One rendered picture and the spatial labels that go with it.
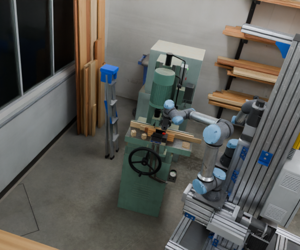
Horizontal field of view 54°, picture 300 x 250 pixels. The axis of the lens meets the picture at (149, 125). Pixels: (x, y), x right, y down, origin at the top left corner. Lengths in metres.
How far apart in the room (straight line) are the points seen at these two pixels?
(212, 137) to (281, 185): 0.65
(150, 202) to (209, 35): 2.72
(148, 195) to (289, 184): 1.36
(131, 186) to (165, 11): 2.78
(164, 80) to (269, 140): 0.91
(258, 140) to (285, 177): 0.30
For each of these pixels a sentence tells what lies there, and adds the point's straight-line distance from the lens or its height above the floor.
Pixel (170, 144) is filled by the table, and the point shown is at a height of 0.90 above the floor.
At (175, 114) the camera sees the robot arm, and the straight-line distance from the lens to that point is 2.17.
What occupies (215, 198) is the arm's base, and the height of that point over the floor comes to 0.84.
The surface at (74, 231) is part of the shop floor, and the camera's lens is 3.00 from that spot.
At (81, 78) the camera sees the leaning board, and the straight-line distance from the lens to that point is 3.83.
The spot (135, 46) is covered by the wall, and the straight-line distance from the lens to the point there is 4.92.
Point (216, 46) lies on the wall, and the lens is 4.72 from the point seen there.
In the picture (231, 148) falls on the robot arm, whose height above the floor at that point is 1.01.
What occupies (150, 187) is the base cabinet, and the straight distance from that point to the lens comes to 2.91.
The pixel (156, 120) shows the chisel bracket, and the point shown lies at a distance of 2.61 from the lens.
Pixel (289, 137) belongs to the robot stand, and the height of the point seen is 1.43.
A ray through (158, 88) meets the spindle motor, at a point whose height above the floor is 1.38.
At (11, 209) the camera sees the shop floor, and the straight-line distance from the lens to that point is 3.26.
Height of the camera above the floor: 2.36
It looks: 31 degrees down
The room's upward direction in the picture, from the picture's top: 10 degrees clockwise
